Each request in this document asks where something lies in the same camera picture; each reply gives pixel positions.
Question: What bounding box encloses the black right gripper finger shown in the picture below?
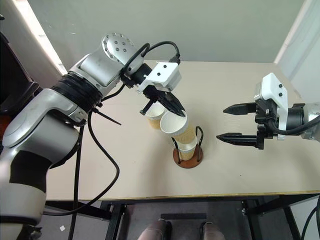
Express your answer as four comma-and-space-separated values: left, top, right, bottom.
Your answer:
222, 102, 257, 116
215, 133, 259, 149

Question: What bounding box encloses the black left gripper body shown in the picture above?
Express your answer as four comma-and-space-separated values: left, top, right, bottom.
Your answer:
142, 84, 176, 105

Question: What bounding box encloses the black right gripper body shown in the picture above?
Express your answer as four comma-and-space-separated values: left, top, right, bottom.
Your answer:
254, 99, 279, 151

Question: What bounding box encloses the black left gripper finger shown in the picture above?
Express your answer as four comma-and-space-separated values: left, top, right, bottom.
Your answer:
159, 92, 188, 119
139, 98, 158, 116

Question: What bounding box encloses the brown ribbed paper cup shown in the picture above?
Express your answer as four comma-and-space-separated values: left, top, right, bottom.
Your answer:
178, 147, 196, 162
145, 102, 166, 131
159, 111, 198, 145
178, 138, 199, 151

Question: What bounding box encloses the black zip tie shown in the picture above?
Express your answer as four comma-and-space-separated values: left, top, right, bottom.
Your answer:
93, 107, 123, 126

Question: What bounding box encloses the black flat floor plate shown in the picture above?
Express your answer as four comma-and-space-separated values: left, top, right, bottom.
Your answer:
159, 212, 208, 222

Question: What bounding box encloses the dark rounded foot shape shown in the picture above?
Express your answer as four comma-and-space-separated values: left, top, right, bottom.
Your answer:
199, 221, 226, 240
137, 218, 173, 240

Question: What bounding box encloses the black furniture piece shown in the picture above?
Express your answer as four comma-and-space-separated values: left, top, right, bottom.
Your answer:
0, 32, 41, 113

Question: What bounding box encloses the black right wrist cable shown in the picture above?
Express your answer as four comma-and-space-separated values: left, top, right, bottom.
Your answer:
266, 109, 320, 136

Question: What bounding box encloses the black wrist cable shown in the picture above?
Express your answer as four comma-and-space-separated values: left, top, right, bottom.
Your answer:
121, 41, 181, 76
266, 109, 320, 136

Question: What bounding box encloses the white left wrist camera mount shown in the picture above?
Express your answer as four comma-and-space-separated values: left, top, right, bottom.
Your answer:
136, 62, 182, 94

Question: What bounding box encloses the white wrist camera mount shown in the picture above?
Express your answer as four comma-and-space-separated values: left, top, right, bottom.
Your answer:
136, 62, 182, 94
254, 72, 289, 141

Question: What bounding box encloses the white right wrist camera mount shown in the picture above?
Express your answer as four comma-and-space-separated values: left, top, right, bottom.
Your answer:
254, 72, 289, 141

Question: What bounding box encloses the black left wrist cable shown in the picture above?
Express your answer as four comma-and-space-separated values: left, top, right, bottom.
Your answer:
121, 41, 181, 76

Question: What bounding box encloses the wire cup holder wooden base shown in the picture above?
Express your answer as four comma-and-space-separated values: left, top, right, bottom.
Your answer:
170, 125, 204, 169

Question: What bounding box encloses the long black hanging cable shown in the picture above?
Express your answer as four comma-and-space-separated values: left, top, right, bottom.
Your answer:
42, 83, 126, 216

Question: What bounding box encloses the straight black hanging cable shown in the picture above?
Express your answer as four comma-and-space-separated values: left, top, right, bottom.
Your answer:
68, 122, 85, 240

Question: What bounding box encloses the black metal table frame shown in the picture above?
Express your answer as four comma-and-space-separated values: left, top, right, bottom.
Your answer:
44, 192, 320, 240

